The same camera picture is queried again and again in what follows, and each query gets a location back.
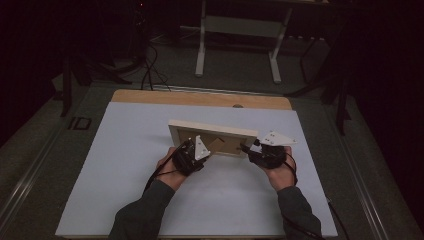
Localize white metal stand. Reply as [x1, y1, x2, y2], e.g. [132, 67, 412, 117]
[194, 0, 295, 85]

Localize black metal stand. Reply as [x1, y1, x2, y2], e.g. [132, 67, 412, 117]
[59, 49, 133, 118]
[284, 33, 353, 137]

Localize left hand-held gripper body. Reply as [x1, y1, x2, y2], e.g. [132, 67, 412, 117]
[171, 134, 212, 177]

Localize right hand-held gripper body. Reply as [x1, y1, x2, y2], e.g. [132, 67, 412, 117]
[248, 130, 298, 170]

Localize person's right hand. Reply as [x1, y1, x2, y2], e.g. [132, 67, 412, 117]
[262, 145, 298, 193]

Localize person's left hand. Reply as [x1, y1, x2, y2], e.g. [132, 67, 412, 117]
[155, 147, 188, 192]

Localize aluminium floor rail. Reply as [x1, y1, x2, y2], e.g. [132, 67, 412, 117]
[328, 99, 390, 240]
[0, 125, 65, 222]

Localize thin black cable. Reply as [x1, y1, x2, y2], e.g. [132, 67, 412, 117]
[325, 197, 350, 240]

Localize wooden picture frame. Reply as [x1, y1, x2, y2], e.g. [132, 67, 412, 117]
[167, 118, 260, 159]

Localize black floor cables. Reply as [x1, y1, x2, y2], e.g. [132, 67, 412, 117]
[140, 42, 172, 92]

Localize white table mat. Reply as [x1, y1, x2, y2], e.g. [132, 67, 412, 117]
[54, 101, 339, 239]

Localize left hand-held gripper cable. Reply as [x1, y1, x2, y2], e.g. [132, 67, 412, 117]
[142, 139, 188, 195]

